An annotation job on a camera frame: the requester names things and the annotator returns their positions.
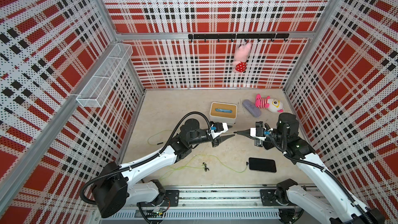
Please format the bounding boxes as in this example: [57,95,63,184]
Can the purple-edged black smartphone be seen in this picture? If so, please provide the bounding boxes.
[248,158,277,173]

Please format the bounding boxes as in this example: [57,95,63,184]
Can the green wired earphones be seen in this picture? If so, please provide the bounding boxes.
[147,130,172,146]
[159,154,248,181]

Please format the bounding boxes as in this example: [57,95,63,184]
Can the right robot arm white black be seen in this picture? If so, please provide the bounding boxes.
[237,113,385,224]

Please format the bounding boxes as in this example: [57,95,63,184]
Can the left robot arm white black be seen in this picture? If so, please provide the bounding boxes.
[80,119,232,218]

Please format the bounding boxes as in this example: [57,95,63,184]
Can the white tissue box wooden top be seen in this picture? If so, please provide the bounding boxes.
[209,102,237,125]

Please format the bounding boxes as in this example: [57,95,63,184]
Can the grey glasses case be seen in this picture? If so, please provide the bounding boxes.
[242,100,262,118]

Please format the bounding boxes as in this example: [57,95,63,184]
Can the pink striped plush toy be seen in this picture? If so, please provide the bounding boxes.
[255,94,284,113]

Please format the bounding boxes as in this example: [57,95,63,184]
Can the pink pig plush hanging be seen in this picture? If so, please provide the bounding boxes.
[232,42,252,73]

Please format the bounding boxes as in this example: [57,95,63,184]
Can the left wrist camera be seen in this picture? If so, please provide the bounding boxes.
[210,122,229,139]

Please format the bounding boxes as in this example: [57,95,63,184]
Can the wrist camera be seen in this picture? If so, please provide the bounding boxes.
[249,121,266,147]
[210,122,229,139]

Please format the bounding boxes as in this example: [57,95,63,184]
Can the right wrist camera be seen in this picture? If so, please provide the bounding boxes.
[249,121,266,147]

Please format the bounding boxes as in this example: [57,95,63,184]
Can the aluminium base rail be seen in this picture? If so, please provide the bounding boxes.
[90,186,312,223]

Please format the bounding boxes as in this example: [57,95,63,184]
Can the black hook rail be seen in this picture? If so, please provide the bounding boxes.
[188,33,290,41]

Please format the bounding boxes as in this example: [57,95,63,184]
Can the white wire mesh basket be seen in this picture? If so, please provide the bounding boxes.
[77,44,133,108]

